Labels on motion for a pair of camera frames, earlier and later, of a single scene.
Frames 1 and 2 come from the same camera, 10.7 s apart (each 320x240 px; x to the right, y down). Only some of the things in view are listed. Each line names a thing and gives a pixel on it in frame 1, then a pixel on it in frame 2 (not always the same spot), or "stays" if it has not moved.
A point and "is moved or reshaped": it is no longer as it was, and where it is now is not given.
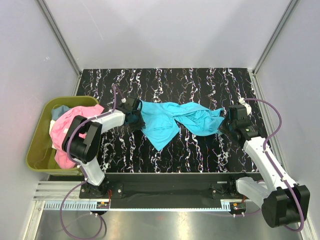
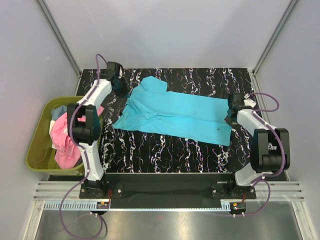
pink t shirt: [60, 122] stays
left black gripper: [140, 125] → [125, 91]
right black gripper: [221, 128] → [229, 122]
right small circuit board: [238, 206] stays
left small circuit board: [103, 205] stays
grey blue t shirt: [57, 112] stays
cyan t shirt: [163, 120] is moved or reshaped
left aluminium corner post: [62, 42] stays
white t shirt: [52, 123] stays
